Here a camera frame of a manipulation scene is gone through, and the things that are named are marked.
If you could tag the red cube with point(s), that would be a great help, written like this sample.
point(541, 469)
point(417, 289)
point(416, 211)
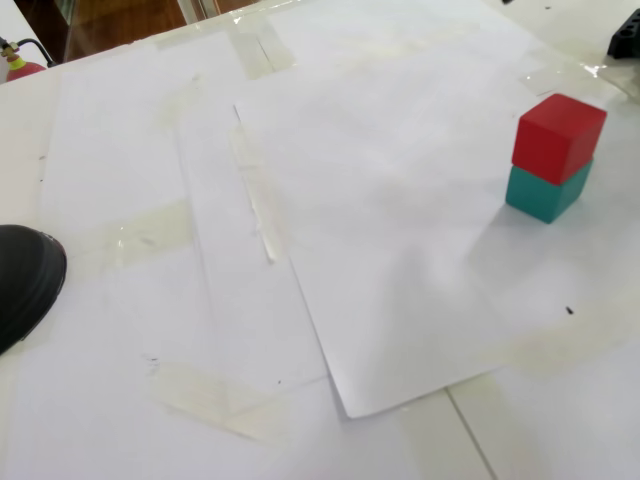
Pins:
point(555, 140)

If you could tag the teal blue cube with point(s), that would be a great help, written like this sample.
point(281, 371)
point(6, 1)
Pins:
point(540, 197)

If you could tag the beige masking tape strip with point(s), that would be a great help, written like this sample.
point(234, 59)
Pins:
point(225, 400)
point(180, 100)
point(267, 240)
point(560, 350)

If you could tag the white paper sheet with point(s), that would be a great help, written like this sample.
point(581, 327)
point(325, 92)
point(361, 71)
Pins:
point(400, 310)

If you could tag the wide clear tape strip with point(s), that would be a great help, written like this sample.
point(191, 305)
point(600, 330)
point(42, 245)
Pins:
point(145, 235)
point(260, 50)
point(435, 435)

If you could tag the brown wooden cabinet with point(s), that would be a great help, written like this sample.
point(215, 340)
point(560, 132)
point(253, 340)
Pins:
point(125, 25)

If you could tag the red fire extinguisher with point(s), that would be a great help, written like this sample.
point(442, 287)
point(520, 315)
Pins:
point(22, 70)

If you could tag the black round camera stand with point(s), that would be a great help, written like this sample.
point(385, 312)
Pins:
point(25, 280)

